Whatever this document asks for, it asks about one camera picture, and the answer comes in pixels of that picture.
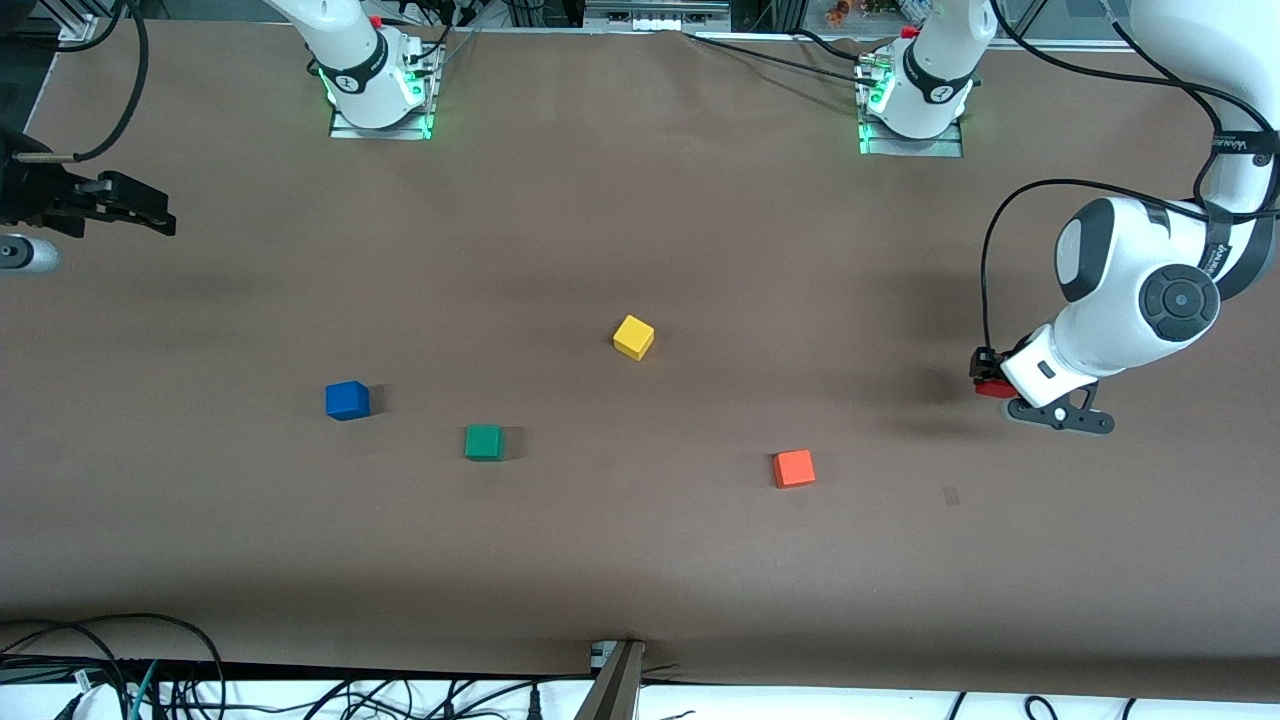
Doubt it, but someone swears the black left base cable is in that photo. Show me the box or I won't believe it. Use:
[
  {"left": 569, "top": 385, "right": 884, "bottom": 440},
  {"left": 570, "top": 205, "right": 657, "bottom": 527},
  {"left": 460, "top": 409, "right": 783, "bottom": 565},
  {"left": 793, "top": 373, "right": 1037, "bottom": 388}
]
[{"left": 685, "top": 30, "right": 881, "bottom": 86}]

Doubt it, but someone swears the metal camera stand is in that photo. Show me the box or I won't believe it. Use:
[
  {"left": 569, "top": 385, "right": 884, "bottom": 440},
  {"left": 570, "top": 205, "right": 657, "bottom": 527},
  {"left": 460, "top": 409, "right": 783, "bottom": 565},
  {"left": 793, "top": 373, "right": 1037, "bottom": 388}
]
[{"left": 575, "top": 640, "right": 647, "bottom": 720}]

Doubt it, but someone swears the black left arm strap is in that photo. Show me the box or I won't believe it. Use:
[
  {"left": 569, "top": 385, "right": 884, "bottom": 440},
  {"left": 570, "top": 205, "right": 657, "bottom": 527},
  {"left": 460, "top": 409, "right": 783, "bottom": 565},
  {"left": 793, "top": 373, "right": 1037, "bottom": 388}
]
[{"left": 1213, "top": 130, "right": 1280, "bottom": 169}]

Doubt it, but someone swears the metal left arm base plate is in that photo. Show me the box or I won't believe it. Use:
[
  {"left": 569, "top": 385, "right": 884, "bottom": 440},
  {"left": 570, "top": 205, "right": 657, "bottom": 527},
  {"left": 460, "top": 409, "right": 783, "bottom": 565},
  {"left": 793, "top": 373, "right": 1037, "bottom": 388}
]
[{"left": 857, "top": 55, "right": 966, "bottom": 158}]

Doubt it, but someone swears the aluminium frame rail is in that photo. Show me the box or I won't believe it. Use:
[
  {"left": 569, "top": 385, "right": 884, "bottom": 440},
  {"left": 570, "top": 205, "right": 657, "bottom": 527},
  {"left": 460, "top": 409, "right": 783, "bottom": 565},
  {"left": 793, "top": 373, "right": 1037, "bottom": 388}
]
[{"left": 985, "top": 38, "right": 1141, "bottom": 51}]

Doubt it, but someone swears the black looped cable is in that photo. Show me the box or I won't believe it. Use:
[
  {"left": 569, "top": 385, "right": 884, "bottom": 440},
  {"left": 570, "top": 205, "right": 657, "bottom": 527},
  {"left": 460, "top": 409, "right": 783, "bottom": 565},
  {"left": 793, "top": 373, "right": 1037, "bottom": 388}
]
[{"left": 0, "top": 613, "right": 227, "bottom": 720}]

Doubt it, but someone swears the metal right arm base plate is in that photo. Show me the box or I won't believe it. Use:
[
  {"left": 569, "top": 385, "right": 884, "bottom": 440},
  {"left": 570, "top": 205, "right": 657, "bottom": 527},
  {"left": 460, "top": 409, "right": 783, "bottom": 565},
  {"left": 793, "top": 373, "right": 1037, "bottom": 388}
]
[{"left": 328, "top": 45, "right": 441, "bottom": 141}]

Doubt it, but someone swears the grey metal box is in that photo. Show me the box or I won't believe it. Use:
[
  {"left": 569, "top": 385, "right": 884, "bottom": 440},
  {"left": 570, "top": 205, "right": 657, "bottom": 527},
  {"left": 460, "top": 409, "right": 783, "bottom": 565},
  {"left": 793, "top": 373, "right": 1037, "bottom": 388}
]
[{"left": 585, "top": 0, "right": 733, "bottom": 33}]

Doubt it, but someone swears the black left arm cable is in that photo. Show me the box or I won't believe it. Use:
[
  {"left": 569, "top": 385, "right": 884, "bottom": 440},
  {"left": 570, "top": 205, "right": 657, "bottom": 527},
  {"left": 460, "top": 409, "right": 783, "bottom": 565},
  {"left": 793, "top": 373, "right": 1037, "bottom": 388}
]
[{"left": 979, "top": 0, "right": 1280, "bottom": 353}]

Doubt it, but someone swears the black right base cable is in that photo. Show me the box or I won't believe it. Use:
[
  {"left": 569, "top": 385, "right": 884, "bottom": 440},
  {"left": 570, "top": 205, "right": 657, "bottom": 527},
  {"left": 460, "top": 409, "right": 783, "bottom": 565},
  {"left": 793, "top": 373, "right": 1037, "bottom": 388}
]
[{"left": 395, "top": 0, "right": 483, "bottom": 73}]

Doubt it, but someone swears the blue wooden block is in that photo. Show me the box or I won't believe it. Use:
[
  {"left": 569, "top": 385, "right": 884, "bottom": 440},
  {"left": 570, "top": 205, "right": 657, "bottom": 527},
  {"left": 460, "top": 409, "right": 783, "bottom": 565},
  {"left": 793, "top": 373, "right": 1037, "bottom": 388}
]
[{"left": 325, "top": 381, "right": 371, "bottom": 422}]

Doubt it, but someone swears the aluminium corner profile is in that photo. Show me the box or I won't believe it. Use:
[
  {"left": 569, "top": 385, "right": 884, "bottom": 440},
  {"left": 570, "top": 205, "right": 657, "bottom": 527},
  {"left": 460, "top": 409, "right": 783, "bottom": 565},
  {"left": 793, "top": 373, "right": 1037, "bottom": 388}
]
[{"left": 40, "top": 0, "right": 116, "bottom": 43}]

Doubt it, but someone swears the green cable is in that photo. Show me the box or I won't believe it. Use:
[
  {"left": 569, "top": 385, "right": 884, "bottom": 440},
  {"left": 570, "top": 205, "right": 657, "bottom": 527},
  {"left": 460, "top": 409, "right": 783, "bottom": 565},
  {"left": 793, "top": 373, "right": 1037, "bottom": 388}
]
[{"left": 128, "top": 660, "right": 161, "bottom": 720}]

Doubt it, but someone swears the yellow wooden block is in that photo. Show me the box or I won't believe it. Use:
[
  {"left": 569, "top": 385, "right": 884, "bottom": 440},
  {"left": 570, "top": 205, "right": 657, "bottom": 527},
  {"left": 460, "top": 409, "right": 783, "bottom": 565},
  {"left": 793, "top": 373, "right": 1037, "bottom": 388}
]
[{"left": 612, "top": 314, "right": 656, "bottom": 362}]

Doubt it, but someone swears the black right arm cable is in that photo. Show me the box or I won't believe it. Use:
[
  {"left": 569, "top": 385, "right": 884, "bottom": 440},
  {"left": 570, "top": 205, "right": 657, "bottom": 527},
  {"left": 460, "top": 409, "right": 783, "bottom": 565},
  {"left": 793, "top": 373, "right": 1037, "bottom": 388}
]
[{"left": 15, "top": 0, "right": 151, "bottom": 164}]

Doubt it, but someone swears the black base cable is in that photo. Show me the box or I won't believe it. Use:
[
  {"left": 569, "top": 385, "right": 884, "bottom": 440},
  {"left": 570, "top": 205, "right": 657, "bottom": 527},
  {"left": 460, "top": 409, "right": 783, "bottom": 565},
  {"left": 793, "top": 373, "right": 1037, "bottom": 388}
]
[
  {"left": 395, "top": 0, "right": 483, "bottom": 73},
  {"left": 685, "top": 30, "right": 881, "bottom": 86}
]

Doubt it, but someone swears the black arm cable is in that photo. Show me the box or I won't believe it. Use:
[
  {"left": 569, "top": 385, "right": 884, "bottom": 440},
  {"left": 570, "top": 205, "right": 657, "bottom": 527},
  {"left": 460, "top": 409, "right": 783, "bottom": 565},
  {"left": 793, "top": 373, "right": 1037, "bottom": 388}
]
[
  {"left": 15, "top": 0, "right": 151, "bottom": 164},
  {"left": 979, "top": 0, "right": 1280, "bottom": 353}
]

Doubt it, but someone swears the brown table cover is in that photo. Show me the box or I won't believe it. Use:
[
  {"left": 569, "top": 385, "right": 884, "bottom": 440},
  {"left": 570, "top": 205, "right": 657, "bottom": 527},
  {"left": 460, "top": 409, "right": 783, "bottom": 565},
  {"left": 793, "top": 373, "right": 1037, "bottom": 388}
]
[{"left": 0, "top": 20, "right": 1280, "bottom": 701}]

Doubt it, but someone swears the orange wooden block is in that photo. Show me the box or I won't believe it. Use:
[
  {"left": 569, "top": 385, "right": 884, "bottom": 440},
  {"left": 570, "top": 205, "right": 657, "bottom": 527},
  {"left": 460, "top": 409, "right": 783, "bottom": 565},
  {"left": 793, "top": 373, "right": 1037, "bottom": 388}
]
[{"left": 772, "top": 449, "right": 817, "bottom": 490}]

